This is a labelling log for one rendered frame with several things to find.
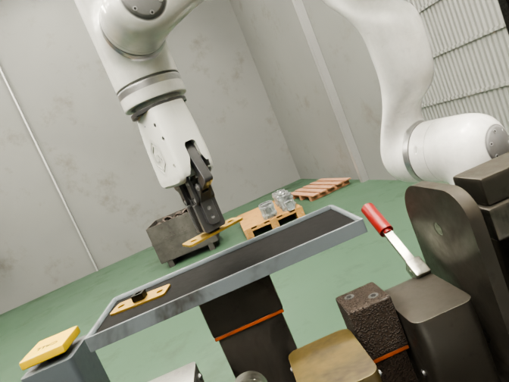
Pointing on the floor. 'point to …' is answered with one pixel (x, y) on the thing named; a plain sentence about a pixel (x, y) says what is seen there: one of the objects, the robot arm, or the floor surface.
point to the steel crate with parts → (176, 236)
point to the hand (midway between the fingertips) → (205, 214)
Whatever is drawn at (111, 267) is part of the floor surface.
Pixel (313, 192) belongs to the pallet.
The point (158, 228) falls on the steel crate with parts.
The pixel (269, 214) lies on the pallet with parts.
